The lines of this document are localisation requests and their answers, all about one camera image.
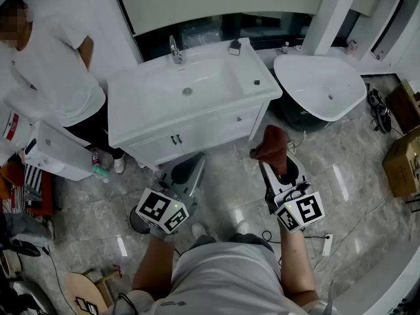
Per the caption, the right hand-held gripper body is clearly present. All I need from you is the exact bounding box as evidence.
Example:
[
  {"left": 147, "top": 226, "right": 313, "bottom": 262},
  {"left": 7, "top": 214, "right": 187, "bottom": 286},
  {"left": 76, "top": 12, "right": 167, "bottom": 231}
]
[{"left": 265, "top": 180, "right": 326, "bottom": 232}]

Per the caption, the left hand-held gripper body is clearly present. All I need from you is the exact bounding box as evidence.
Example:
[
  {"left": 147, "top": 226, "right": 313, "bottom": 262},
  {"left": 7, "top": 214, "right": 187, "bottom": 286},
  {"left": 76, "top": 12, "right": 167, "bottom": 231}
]
[{"left": 135, "top": 172, "right": 200, "bottom": 234}]

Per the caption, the brown cloth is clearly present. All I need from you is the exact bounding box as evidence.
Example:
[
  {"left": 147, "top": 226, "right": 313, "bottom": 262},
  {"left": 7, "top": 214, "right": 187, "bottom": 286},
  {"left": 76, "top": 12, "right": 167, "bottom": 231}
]
[{"left": 249, "top": 125, "right": 290, "bottom": 177}]

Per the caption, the person's right forearm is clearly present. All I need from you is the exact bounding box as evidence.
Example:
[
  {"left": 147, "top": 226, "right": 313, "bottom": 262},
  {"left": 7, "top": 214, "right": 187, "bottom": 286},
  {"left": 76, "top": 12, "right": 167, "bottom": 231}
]
[{"left": 278, "top": 230, "right": 321, "bottom": 305}]

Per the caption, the person's left forearm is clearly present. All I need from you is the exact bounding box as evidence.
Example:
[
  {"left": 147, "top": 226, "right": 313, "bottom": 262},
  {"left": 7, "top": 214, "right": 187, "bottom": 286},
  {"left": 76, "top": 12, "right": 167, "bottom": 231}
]
[{"left": 131, "top": 236, "right": 177, "bottom": 303}]

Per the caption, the person's left hand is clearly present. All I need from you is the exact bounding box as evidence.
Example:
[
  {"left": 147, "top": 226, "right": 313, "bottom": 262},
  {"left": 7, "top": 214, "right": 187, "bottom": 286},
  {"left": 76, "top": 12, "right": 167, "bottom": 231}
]
[{"left": 149, "top": 225, "right": 177, "bottom": 242}]

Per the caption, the black round stool base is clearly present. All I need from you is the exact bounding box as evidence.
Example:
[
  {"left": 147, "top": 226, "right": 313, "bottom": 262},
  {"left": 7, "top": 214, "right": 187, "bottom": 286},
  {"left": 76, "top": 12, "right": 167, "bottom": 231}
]
[{"left": 129, "top": 205, "right": 155, "bottom": 235}]

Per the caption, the white panelled cabinet door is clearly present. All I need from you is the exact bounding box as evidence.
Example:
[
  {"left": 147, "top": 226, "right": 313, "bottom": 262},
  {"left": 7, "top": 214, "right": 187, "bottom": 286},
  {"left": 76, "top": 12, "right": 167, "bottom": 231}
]
[{"left": 127, "top": 96, "right": 274, "bottom": 173}]

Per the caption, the white power strip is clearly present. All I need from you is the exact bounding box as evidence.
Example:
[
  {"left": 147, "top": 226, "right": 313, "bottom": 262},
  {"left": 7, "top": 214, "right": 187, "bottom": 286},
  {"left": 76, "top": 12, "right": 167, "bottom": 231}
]
[{"left": 322, "top": 233, "right": 334, "bottom": 258}]

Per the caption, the person's left shoe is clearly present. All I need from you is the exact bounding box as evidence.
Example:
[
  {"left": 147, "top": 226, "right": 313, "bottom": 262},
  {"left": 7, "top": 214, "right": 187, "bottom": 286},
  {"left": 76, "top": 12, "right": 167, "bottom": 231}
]
[{"left": 191, "top": 222, "right": 208, "bottom": 242}]

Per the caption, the person's shoe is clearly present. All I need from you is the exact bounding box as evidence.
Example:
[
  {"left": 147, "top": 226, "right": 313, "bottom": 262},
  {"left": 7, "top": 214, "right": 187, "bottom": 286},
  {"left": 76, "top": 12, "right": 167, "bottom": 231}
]
[
  {"left": 234, "top": 220, "right": 251, "bottom": 236},
  {"left": 191, "top": 222, "right": 208, "bottom": 242}
]

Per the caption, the person's left leg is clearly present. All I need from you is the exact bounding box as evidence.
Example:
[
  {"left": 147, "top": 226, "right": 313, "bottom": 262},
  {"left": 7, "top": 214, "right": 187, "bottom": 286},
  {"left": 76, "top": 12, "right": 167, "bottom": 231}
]
[{"left": 188, "top": 234, "right": 217, "bottom": 252}]

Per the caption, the person's leg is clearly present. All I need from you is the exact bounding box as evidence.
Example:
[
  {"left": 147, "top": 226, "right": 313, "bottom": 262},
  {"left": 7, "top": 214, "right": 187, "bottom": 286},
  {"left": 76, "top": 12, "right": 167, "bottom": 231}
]
[
  {"left": 188, "top": 234, "right": 217, "bottom": 252},
  {"left": 228, "top": 233, "right": 275, "bottom": 254}
]

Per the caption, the person's right shoe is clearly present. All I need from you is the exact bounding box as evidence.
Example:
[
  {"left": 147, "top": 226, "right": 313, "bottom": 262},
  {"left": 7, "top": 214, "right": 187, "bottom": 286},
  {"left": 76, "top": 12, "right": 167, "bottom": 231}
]
[{"left": 234, "top": 220, "right": 251, "bottom": 236}]

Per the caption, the person's right leg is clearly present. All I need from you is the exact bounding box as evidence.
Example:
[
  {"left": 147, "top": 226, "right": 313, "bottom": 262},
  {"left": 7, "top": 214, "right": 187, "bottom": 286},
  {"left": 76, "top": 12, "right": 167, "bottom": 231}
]
[{"left": 228, "top": 233, "right": 275, "bottom": 254}]

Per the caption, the bottle with teal cap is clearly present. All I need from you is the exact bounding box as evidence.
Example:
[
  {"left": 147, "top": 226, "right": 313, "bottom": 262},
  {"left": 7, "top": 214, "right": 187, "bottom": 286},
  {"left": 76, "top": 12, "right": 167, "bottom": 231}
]
[{"left": 91, "top": 148, "right": 111, "bottom": 184}]

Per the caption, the white tub with green outside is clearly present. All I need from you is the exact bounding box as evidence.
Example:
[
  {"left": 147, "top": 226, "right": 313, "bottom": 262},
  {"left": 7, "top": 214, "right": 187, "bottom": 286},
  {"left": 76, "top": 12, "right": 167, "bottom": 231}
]
[{"left": 273, "top": 54, "right": 368, "bottom": 133}]

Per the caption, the person's white shirt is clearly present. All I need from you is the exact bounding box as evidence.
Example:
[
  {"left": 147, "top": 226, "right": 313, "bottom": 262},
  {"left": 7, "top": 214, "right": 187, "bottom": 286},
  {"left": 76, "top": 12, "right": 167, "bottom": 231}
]
[{"left": 113, "top": 241, "right": 339, "bottom": 315}]

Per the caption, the brown cardboard box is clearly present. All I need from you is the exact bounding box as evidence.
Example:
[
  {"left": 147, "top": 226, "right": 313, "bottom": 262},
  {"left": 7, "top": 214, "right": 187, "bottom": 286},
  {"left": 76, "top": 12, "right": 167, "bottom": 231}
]
[{"left": 382, "top": 128, "right": 420, "bottom": 199}]

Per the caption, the orange box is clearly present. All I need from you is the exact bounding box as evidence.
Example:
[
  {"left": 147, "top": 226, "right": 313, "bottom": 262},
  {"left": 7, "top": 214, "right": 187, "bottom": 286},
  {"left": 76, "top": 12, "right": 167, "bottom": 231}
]
[{"left": 0, "top": 161, "right": 55, "bottom": 218}]

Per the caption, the round wooden table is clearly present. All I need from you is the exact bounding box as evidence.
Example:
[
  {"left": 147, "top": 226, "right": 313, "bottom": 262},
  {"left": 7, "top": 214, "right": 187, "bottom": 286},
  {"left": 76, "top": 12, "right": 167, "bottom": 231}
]
[{"left": 64, "top": 272, "right": 114, "bottom": 315}]

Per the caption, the chrome faucet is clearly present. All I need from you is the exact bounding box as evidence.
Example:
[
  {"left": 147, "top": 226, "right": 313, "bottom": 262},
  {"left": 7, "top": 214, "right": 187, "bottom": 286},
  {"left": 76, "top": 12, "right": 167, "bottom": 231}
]
[{"left": 168, "top": 35, "right": 184, "bottom": 66}]

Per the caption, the white cardboard box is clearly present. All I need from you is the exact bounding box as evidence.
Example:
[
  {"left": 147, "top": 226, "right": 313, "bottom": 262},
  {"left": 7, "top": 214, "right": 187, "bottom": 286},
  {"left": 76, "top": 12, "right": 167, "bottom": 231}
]
[{"left": 24, "top": 120, "right": 96, "bottom": 182}]

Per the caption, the dark brown box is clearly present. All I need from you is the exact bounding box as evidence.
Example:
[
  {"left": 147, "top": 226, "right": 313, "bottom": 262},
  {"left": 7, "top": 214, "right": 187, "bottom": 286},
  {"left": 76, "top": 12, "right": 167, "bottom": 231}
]
[{"left": 385, "top": 80, "right": 420, "bottom": 134}]

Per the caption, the black white striped box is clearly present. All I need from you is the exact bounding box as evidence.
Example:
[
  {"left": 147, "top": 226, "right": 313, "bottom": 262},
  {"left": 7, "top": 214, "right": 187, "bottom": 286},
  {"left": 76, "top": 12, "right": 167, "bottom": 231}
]
[{"left": 23, "top": 163, "right": 43, "bottom": 195}]

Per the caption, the white bag with red label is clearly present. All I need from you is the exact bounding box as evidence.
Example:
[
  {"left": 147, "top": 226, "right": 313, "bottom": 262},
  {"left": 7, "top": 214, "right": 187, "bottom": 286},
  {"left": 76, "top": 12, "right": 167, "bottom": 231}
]
[{"left": 0, "top": 102, "right": 33, "bottom": 165}]

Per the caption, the black power cable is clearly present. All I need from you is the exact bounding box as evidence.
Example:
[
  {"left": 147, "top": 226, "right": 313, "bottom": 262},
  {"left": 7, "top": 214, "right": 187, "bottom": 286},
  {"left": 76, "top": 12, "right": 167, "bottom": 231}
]
[{"left": 261, "top": 230, "right": 330, "bottom": 242}]

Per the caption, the adapter cable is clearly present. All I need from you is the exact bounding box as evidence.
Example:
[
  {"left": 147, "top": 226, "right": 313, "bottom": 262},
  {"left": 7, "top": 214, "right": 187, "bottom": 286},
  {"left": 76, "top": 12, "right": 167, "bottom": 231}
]
[{"left": 293, "top": 129, "right": 308, "bottom": 149}]

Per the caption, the black cable bundle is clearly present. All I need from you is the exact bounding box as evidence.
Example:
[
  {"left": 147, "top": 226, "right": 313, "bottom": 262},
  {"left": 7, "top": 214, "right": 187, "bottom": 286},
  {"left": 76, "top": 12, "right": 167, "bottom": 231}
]
[{"left": 365, "top": 83, "right": 394, "bottom": 134}]

